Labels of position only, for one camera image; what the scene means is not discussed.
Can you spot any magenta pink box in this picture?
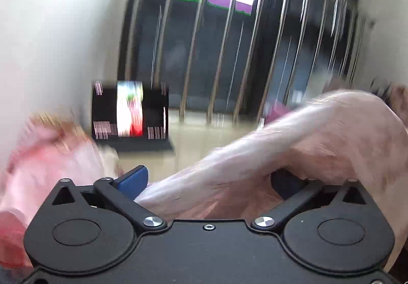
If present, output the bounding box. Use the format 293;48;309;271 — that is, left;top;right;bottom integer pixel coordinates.
264;101;290;124

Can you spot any pink white floral garment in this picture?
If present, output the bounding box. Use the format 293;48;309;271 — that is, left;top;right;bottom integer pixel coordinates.
136;91;407;269

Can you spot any pile of pink clothes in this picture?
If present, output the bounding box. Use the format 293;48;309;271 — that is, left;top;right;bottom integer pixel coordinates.
1;115;122;268

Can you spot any window metal railing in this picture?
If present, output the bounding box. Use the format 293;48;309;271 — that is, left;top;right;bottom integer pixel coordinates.
117;0;366;120

